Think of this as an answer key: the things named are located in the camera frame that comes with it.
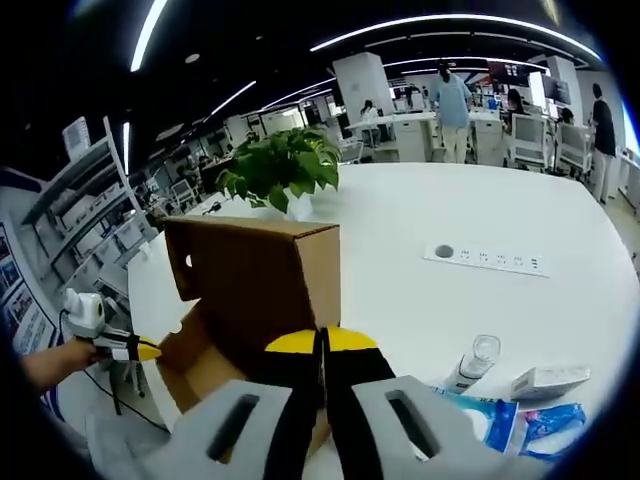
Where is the clear plastic bottle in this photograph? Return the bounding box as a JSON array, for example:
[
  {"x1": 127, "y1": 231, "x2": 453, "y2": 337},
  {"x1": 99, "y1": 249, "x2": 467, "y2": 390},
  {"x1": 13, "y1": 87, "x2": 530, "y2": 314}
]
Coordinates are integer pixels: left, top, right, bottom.
[{"x1": 442, "y1": 333, "x2": 502, "y2": 396}]

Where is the brown cardboard shoe box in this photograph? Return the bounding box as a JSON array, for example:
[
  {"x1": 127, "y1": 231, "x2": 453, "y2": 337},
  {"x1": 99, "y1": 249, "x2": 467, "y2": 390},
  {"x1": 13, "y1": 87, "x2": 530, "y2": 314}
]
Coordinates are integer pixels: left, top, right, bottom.
[{"x1": 158, "y1": 215, "x2": 342, "y2": 464}]

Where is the dark blue tissue pack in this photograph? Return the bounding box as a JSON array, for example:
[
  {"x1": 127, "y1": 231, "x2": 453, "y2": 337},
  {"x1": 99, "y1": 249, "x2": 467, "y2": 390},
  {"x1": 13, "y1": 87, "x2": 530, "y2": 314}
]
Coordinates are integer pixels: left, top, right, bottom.
[{"x1": 517, "y1": 402, "x2": 587, "y2": 459}]

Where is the blue white wall poster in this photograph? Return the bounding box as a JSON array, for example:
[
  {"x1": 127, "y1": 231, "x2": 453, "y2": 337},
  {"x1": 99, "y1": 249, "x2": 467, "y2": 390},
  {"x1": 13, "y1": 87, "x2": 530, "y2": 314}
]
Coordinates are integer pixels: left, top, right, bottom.
[{"x1": 0, "y1": 219, "x2": 59, "y2": 356}]

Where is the green potted plant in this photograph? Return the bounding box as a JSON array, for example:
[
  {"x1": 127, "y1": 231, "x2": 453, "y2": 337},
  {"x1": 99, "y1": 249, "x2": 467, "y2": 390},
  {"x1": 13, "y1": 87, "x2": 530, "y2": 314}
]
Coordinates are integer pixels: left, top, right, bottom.
[{"x1": 214, "y1": 125, "x2": 342, "y2": 221}]

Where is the grey mesh chair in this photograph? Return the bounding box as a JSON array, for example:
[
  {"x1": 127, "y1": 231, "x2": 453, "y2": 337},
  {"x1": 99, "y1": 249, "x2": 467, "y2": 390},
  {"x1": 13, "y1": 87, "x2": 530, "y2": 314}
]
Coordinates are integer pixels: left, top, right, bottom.
[{"x1": 84, "y1": 409, "x2": 176, "y2": 480}]

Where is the blue wet wipes pack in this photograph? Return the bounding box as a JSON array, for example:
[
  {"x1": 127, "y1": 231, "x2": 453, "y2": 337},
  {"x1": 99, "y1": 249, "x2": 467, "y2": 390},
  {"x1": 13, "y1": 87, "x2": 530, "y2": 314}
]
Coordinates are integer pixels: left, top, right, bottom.
[{"x1": 429, "y1": 387, "x2": 521, "y2": 456}]

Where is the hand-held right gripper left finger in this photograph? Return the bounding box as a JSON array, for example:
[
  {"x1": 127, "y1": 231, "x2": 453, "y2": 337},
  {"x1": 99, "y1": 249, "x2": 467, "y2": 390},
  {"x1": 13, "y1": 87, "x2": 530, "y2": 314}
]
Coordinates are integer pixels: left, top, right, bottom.
[{"x1": 169, "y1": 327, "x2": 322, "y2": 480}]

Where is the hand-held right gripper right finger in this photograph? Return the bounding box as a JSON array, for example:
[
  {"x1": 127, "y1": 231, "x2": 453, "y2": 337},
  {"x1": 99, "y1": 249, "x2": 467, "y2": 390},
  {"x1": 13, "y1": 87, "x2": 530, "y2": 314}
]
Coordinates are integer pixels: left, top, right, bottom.
[{"x1": 321, "y1": 325, "x2": 487, "y2": 480}]

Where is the grey metal shelf rack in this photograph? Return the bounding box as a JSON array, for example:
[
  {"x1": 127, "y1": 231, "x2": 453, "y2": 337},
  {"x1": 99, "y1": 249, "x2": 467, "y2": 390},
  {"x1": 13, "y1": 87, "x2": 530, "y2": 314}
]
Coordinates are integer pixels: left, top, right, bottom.
[{"x1": 19, "y1": 115, "x2": 159, "y2": 311}]

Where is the white table socket strip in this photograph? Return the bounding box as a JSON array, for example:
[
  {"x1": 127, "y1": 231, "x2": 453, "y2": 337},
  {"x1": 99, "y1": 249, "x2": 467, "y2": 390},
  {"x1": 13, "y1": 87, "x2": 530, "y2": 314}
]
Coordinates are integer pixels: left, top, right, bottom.
[{"x1": 422, "y1": 242, "x2": 551, "y2": 279}]

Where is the small white carton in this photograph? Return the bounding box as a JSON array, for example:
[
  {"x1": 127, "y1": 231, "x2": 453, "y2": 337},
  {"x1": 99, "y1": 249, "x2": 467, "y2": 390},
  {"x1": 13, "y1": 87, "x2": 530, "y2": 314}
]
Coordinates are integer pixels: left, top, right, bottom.
[{"x1": 509, "y1": 365, "x2": 591, "y2": 400}]

